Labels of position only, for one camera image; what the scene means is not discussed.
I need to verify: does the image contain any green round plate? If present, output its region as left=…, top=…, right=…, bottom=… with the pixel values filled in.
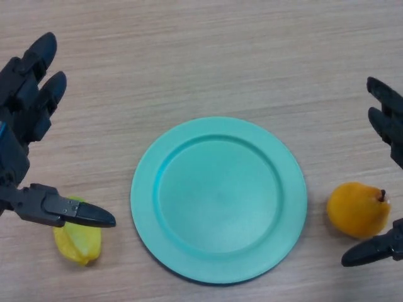
left=130, top=117, right=308, bottom=286

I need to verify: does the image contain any yellow starfruit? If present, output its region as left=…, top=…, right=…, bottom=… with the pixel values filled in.
left=52, top=196, right=103, bottom=267

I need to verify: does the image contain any yellow pear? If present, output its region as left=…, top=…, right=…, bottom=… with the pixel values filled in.
left=326, top=182, right=392, bottom=239

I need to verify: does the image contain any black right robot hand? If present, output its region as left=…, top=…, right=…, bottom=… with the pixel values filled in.
left=341, top=76, right=403, bottom=268

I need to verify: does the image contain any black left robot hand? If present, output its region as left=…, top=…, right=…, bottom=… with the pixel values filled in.
left=0, top=31, right=116, bottom=228

